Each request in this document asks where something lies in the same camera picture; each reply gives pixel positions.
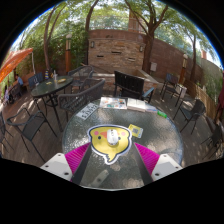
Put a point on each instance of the white book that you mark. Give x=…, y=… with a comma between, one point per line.
x=136, y=104

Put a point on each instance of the orange parasol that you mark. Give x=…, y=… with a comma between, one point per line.
x=13, y=61

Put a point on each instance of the small yellow card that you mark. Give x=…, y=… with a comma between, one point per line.
x=135, y=131

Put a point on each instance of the white wall box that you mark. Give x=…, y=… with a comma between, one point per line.
x=153, y=67

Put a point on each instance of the dark round patio table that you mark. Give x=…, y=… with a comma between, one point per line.
x=51, y=86

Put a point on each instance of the small white blue box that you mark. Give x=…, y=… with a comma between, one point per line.
x=151, y=108

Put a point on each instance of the blue patio chair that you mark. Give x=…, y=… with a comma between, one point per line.
x=33, y=80

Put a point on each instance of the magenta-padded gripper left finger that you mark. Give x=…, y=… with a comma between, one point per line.
x=77, y=157

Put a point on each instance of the brown lamp post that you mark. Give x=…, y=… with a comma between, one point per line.
x=184, y=70
x=68, y=56

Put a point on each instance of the dark blue slatted chair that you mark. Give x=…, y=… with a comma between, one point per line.
x=171, y=80

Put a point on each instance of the white computer mouse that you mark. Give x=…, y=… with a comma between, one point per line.
x=113, y=136

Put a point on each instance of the black slatted chair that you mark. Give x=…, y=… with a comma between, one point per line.
x=128, y=81

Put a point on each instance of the forked tree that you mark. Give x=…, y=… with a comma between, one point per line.
x=148, y=50

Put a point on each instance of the colourful picture booklet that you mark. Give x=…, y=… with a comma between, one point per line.
x=113, y=103

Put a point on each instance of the green marker pen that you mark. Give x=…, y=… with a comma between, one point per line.
x=162, y=114

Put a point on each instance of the wall lantern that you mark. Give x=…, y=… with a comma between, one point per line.
x=141, y=48
x=92, y=44

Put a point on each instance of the white licence plate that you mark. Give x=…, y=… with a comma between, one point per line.
x=87, y=111

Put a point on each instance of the black mesh chair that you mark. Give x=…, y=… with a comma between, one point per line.
x=196, y=108

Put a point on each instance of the yellow bird-shaped mouse pad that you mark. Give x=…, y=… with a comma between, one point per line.
x=100, y=141

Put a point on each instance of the dark wicker chair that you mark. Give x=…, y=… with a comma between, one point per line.
x=80, y=71
x=83, y=96

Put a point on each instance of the person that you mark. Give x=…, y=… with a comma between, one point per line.
x=19, y=80

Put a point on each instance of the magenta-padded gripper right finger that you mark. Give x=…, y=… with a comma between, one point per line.
x=149, y=158

